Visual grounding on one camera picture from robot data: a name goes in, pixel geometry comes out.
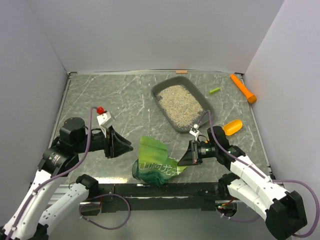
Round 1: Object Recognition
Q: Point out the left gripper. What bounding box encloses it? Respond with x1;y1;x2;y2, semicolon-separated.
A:
74;124;134;158

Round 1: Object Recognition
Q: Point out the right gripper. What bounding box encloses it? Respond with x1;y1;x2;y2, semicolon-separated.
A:
177;140;218;167

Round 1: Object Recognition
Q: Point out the green litter bag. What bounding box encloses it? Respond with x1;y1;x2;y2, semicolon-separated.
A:
131;136;186;187

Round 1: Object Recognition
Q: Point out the yellow plastic scoop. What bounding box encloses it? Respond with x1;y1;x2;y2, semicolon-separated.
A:
222;119;243;136

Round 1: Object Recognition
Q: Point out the grey litter box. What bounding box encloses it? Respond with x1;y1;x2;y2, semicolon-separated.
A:
151;76;215;134

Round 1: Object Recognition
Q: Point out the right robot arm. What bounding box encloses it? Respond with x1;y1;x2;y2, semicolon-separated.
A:
177;126;308;240

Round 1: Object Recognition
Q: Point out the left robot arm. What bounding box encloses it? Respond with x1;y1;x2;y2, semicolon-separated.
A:
0;113;133;240

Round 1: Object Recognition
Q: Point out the green small block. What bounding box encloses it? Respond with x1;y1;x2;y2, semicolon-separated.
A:
209;87;220;94

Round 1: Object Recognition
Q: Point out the tan small block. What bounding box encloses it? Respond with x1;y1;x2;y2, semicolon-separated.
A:
175;70;188;74

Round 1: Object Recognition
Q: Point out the orange toy carrot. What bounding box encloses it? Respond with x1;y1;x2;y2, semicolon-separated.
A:
230;74;257;104

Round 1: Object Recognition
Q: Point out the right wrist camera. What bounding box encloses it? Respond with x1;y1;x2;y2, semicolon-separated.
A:
189;124;201;141

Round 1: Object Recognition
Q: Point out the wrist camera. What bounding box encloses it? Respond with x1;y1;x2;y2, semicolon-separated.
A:
96;106;116;138
189;124;201;141

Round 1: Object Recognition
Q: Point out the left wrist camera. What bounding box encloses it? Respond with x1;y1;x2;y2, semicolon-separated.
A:
96;106;116;138

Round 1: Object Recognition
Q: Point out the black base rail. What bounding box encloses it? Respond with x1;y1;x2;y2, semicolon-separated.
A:
83;182;232;213

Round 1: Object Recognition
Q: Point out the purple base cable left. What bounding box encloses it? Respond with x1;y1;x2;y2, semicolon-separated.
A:
78;192;131;230

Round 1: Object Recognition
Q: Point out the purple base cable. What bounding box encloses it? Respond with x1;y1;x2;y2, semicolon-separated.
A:
216;209;261;223
78;192;131;230

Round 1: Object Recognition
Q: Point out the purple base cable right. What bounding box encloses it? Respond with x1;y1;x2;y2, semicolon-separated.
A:
216;209;261;223

